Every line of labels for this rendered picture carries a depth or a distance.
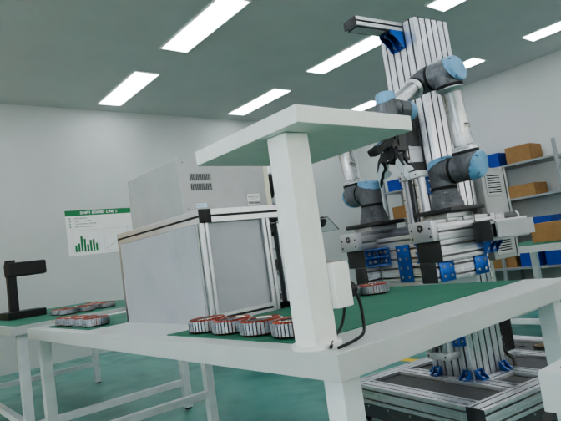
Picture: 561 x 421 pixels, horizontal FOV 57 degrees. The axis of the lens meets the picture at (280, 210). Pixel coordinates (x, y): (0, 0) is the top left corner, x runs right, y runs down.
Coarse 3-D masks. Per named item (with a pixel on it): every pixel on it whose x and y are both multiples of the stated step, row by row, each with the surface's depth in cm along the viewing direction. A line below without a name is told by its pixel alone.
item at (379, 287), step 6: (378, 282) 191; (384, 282) 184; (360, 288) 185; (366, 288) 183; (372, 288) 182; (378, 288) 182; (384, 288) 183; (360, 294) 186; (366, 294) 183; (372, 294) 183
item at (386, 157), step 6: (396, 138) 195; (402, 138) 196; (396, 144) 195; (402, 144) 196; (384, 150) 194; (390, 150) 192; (402, 150) 194; (408, 150) 195; (384, 156) 195; (390, 156) 192; (384, 162) 195; (390, 162) 195
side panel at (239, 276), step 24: (216, 240) 170; (240, 240) 176; (264, 240) 181; (216, 264) 169; (240, 264) 174; (264, 264) 181; (216, 288) 167; (240, 288) 173; (264, 288) 179; (216, 312) 164; (240, 312) 170
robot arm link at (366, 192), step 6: (366, 180) 274; (372, 180) 274; (378, 180) 277; (360, 186) 275; (366, 186) 273; (372, 186) 273; (378, 186) 274; (354, 192) 282; (360, 192) 276; (366, 192) 273; (372, 192) 272; (378, 192) 273; (354, 198) 282; (360, 198) 277; (366, 198) 273; (372, 198) 272; (378, 198) 273; (360, 204) 283
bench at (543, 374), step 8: (560, 360) 67; (544, 368) 65; (552, 368) 64; (560, 368) 64; (544, 376) 64; (552, 376) 63; (560, 376) 62; (544, 384) 64; (552, 384) 63; (560, 384) 62; (544, 392) 64; (552, 392) 63; (560, 392) 62; (544, 400) 64; (552, 400) 63; (560, 400) 62; (544, 408) 64; (552, 408) 63; (560, 408) 62
